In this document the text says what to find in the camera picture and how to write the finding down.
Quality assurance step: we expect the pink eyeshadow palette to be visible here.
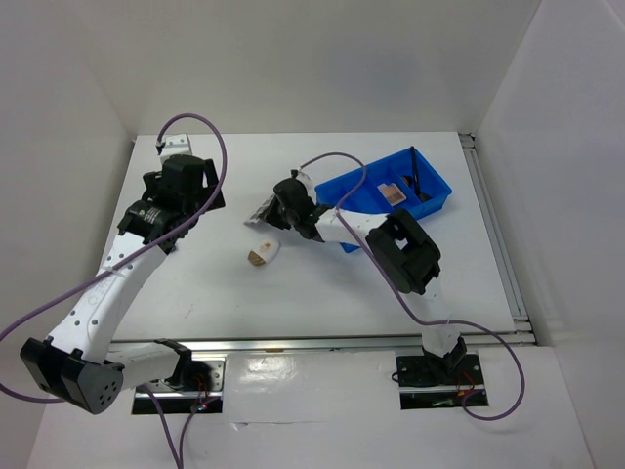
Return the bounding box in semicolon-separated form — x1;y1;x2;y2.
384;188;406;206

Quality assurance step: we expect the black slim makeup brush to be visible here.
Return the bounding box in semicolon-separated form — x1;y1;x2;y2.
410;147;432;203

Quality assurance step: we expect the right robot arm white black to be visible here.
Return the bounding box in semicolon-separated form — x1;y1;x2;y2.
257;178;467;383

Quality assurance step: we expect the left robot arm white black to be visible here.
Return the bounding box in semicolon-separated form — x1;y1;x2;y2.
20;154;225;415

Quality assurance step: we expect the blue plastic divided bin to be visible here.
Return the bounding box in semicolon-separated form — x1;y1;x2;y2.
315;147;452;252

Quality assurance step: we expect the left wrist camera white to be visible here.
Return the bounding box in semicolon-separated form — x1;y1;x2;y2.
156;133;192;159

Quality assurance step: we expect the aluminium rail front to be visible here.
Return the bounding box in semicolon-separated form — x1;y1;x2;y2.
104;332;438;357

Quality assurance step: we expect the aluminium rail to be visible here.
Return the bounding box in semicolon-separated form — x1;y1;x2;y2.
458;134;536;344
104;332;438;357

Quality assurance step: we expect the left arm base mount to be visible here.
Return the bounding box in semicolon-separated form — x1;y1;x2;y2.
131;354;227;415

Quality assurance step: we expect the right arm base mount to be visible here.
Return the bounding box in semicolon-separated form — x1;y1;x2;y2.
391;354;489;410

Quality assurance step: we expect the aluminium rail right side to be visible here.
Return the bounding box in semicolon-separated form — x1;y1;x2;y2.
458;134;536;344

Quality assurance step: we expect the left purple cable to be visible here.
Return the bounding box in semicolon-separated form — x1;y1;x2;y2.
0;112;229;469

